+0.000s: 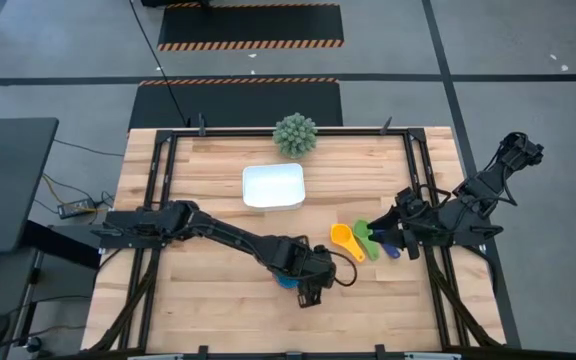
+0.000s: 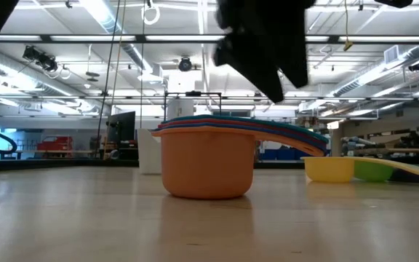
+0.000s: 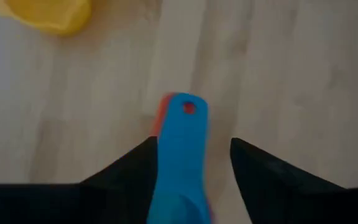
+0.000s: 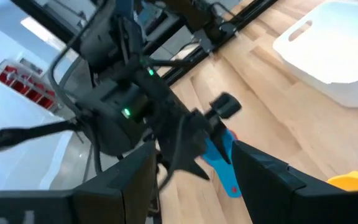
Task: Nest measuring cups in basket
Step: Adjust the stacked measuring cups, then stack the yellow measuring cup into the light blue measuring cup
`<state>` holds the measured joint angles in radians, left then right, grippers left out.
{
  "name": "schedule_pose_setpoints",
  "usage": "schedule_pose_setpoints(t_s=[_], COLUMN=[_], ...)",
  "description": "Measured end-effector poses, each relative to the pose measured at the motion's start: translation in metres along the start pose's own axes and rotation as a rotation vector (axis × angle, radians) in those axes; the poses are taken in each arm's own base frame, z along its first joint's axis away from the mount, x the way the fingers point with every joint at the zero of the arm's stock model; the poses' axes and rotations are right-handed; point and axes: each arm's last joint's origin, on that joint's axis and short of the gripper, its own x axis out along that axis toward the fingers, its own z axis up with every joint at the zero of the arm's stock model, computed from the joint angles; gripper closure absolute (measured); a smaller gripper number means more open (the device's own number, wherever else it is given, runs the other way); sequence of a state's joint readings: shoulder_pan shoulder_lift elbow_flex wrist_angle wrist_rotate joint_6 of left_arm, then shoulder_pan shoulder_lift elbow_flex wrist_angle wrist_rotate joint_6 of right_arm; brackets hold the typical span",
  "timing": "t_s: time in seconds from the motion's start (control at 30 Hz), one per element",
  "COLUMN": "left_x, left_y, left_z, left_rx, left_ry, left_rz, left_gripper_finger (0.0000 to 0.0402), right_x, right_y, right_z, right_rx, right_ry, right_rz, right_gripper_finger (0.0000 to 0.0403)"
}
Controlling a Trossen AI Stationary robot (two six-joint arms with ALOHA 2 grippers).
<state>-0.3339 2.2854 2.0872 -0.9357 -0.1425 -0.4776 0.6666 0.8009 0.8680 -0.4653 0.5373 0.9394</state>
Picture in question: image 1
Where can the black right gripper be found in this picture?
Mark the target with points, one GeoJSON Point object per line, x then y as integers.
{"type": "Point", "coordinates": [410, 207]}

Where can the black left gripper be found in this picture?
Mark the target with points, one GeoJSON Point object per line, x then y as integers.
{"type": "Point", "coordinates": [318, 270]}

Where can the dark blue plastic measuring cup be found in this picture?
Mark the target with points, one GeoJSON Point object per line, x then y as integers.
{"type": "Point", "coordinates": [392, 251]}

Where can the teal plastic measuring cup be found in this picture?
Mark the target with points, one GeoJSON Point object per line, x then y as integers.
{"type": "Point", "coordinates": [285, 283]}

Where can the green plastic measuring cup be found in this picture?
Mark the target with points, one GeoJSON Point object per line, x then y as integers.
{"type": "Point", "coordinates": [361, 230]}

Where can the yellow plastic measuring cup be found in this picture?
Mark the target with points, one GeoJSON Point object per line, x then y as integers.
{"type": "Point", "coordinates": [342, 235]}

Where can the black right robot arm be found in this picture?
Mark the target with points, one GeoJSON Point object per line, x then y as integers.
{"type": "Point", "coordinates": [473, 200]}

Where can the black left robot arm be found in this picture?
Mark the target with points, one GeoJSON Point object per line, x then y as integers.
{"type": "Point", "coordinates": [228, 235]}

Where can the white plastic basket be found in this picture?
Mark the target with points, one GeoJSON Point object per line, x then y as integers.
{"type": "Point", "coordinates": [273, 185]}

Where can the green artificial plant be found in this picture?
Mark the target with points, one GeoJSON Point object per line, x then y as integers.
{"type": "Point", "coordinates": [295, 135]}

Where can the black hazard-striped floor mat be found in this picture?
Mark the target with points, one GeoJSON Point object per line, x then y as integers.
{"type": "Point", "coordinates": [250, 25]}
{"type": "Point", "coordinates": [238, 105]}

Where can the black power adapter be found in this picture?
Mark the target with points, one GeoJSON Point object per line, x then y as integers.
{"type": "Point", "coordinates": [75, 208]}

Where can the black desk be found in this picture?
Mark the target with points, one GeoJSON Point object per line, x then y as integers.
{"type": "Point", "coordinates": [8, 185]}

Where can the black table frame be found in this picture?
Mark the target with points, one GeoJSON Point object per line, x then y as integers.
{"type": "Point", "coordinates": [218, 133]}

